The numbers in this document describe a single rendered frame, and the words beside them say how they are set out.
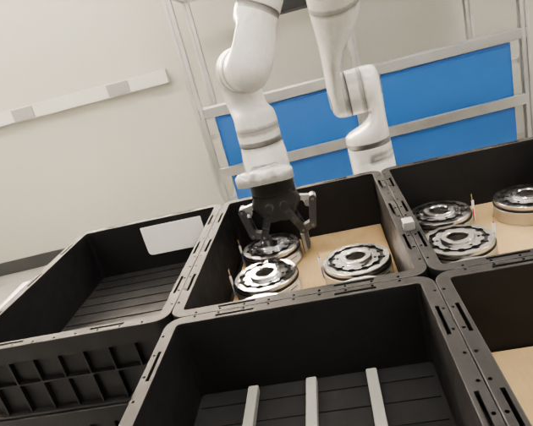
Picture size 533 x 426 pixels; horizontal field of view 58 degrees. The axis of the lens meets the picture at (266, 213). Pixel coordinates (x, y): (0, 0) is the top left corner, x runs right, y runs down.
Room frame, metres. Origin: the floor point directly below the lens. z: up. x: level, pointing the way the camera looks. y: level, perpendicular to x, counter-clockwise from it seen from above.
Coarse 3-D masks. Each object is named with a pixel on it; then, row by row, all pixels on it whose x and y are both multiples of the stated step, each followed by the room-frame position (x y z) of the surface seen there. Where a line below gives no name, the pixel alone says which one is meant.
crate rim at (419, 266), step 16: (352, 176) 0.85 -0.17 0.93; (368, 176) 0.83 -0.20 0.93; (384, 192) 0.72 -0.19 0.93; (224, 208) 0.86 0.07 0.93; (400, 224) 0.59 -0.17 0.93; (208, 240) 0.72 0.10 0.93; (400, 240) 0.55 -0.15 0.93; (208, 256) 0.67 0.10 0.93; (416, 256) 0.49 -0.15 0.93; (192, 272) 0.61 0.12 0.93; (400, 272) 0.47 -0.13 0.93; (416, 272) 0.46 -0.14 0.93; (192, 288) 0.57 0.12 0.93; (320, 288) 0.48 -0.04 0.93; (336, 288) 0.47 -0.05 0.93; (176, 304) 0.53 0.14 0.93; (224, 304) 0.50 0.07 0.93; (240, 304) 0.49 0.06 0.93
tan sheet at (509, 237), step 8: (480, 208) 0.78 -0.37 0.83; (488, 208) 0.78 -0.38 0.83; (480, 216) 0.75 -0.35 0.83; (488, 216) 0.74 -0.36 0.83; (480, 224) 0.72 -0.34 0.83; (488, 224) 0.72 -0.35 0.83; (496, 224) 0.71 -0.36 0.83; (504, 224) 0.70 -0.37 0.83; (496, 232) 0.68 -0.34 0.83; (504, 232) 0.68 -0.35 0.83; (512, 232) 0.67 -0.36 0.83; (520, 232) 0.66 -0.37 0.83; (528, 232) 0.66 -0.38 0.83; (504, 240) 0.65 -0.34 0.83; (512, 240) 0.65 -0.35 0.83; (520, 240) 0.64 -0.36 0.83; (528, 240) 0.63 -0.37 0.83; (504, 248) 0.63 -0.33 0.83; (512, 248) 0.62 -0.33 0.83; (520, 248) 0.62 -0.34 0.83
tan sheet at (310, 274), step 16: (320, 240) 0.83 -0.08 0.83; (336, 240) 0.81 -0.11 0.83; (352, 240) 0.79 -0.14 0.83; (368, 240) 0.77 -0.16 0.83; (384, 240) 0.76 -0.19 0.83; (304, 256) 0.78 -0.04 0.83; (320, 256) 0.76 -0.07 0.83; (304, 272) 0.72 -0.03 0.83; (320, 272) 0.71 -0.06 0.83; (304, 288) 0.67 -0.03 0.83
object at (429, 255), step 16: (512, 144) 0.79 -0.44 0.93; (432, 160) 0.82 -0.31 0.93; (384, 176) 0.80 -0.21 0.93; (400, 192) 0.70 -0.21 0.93; (400, 208) 0.64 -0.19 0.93; (416, 224) 0.58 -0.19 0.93; (416, 240) 0.53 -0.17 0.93; (432, 256) 0.48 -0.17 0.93; (496, 256) 0.45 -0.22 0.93; (512, 256) 0.44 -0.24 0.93; (432, 272) 0.46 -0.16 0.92
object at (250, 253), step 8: (256, 240) 0.83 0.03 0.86; (288, 240) 0.79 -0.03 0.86; (296, 240) 0.78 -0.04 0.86; (248, 248) 0.80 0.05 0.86; (256, 248) 0.79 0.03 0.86; (280, 248) 0.77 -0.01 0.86; (288, 248) 0.76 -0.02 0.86; (248, 256) 0.77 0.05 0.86; (256, 256) 0.76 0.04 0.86; (264, 256) 0.76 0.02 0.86; (272, 256) 0.74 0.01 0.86; (280, 256) 0.74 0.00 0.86
